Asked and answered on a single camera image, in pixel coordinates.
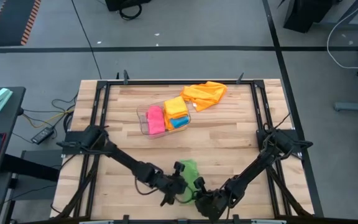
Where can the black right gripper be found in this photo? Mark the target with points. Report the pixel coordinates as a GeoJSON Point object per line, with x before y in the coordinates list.
{"type": "Point", "coordinates": [211, 203]}

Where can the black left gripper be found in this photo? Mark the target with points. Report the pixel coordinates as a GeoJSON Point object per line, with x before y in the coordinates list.
{"type": "Point", "coordinates": [172, 186]}

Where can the green microfiber towel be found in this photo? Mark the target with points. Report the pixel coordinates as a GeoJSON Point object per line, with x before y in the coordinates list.
{"type": "Point", "coordinates": [191, 172]}

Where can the orange microfiber towel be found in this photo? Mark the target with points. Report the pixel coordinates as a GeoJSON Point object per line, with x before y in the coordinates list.
{"type": "Point", "coordinates": [176, 107]}
{"type": "Point", "coordinates": [205, 93]}
{"type": "Point", "coordinates": [167, 123]}

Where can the blue microfiber towel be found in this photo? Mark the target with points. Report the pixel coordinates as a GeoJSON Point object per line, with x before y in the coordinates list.
{"type": "Point", "coordinates": [180, 122]}

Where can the pink microfiber towel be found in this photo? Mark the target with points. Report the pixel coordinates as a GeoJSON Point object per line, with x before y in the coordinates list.
{"type": "Point", "coordinates": [155, 119]}

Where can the clear plastic bin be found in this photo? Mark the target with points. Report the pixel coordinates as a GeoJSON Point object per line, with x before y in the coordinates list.
{"type": "Point", "coordinates": [141, 119]}

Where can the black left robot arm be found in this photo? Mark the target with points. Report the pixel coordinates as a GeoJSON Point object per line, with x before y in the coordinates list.
{"type": "Point", "coordinates": [123, 158]}

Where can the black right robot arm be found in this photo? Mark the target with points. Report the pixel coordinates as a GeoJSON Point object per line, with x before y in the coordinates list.
{"type": "Point", "coordinates": [259, 161]}

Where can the black power adapter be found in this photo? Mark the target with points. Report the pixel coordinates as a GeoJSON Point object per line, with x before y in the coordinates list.
{"type": "Point", "coordinates": [42, 134]}

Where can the grey table foot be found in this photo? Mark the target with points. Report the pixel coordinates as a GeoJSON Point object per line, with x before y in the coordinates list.
{"type": "Point", "coordinates": [356, 106]}

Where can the black equipment on stand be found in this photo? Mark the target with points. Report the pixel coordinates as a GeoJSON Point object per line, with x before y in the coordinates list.
{"type": "Point", "coordinates": [306, 12]}

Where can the black orange-striped floor mat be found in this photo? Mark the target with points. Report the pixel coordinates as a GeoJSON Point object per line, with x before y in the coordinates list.
{"type": "Point", "coordinates": [9, 21]}

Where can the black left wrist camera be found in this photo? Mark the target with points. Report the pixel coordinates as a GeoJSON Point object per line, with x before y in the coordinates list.
{"type": "Point", "coordinates": [179, 166]}

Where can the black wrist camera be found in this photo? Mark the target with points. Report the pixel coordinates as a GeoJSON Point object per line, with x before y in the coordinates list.
{"type": "Point", "coordinates": [179, 166]}
{"type": "Point", "coordinates": [199, 182]}

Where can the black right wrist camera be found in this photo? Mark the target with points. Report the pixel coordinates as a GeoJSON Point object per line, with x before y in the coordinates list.
{"type": "Point", "coordinates": [199, 182]}

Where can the black frame clamp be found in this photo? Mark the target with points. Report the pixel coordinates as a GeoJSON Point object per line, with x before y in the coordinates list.
{"type": "Point", "coordinates": [236, 218]}
{"type": "Point", "coordinates": [240, 78]}
{"type": "Point", "coordinates": [125, 77]}
{"type": "Point", "coordinates": [125, 218]}

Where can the black aluminium table frame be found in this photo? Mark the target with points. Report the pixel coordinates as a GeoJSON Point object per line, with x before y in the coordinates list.
{"type": "Point", "coordinates": [179, 82]}

